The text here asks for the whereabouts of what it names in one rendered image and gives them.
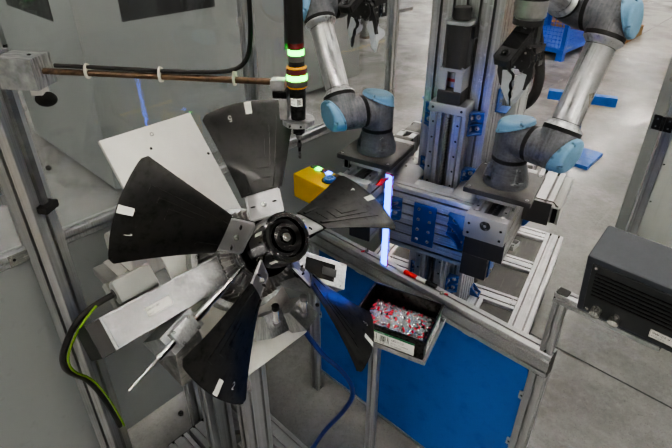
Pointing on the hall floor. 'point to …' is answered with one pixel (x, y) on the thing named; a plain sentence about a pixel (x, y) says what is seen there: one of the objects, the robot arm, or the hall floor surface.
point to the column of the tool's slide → (55, 272)
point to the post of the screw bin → (372, 397)
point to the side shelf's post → (193, 402)
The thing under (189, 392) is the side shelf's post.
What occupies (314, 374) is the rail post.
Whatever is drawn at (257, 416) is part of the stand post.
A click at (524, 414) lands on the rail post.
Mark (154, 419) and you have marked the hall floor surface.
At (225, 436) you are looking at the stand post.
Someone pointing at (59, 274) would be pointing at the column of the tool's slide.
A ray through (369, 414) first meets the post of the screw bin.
